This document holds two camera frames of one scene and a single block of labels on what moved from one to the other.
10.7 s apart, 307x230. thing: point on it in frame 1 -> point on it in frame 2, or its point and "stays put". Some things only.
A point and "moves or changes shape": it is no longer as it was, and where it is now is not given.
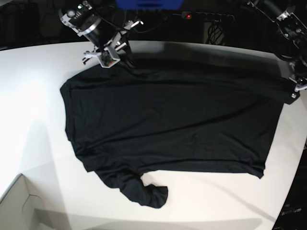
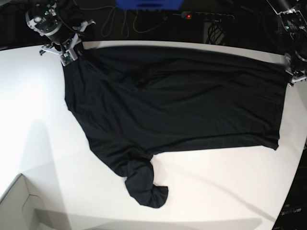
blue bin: (149, 5) stays put
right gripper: (301, 85) -> (298, 75)
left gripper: (106, 56) -> (74, 49)
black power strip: (206, 17) stays put
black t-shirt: (126, 121) moves or changes shape
